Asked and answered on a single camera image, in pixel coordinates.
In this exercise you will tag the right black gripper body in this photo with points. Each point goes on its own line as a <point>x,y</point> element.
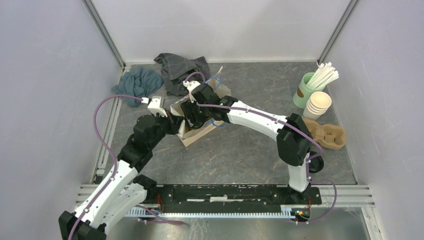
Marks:
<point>200,113</point>

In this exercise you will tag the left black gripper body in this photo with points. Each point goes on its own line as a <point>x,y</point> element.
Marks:
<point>166,125</point>

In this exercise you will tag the printed paper takeout bag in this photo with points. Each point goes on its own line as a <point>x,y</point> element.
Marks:
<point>186,133</point>

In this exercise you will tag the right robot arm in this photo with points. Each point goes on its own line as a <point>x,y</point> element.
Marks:
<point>290,133</point>

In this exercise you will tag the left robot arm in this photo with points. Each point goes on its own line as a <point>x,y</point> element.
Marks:
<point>123,187</point>

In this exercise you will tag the dark grey cloth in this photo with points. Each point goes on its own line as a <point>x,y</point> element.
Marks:
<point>176,68</point>

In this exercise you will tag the teal crumpled cloth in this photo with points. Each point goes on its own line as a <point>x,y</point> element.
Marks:
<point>140,82</point>

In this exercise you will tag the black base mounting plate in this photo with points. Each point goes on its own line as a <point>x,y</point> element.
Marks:
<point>229,198</point>

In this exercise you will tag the green straw holder cup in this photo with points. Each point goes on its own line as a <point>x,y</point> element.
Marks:
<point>304,92</point>

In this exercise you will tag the stack of paper cups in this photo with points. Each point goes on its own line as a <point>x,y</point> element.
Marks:
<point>317,105</point>

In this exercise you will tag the white wrapped straws bundle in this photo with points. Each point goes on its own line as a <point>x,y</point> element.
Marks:
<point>325,74</point>

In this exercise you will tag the black plastic lid on table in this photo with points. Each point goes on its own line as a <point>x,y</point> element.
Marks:
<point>316,164</point>

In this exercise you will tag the brown cardboard cup carrier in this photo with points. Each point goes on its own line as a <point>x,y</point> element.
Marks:
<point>329,136</point>

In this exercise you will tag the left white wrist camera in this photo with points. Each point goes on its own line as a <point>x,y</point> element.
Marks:
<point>155,106</point>

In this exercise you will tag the left corner metal post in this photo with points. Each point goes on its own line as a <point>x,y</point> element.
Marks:
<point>93,12</point>

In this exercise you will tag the corner metal post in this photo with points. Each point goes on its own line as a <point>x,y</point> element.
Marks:
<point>350,8</point>
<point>93,12</point>

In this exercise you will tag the right corner metal post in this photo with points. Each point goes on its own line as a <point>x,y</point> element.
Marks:
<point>350,8</point>

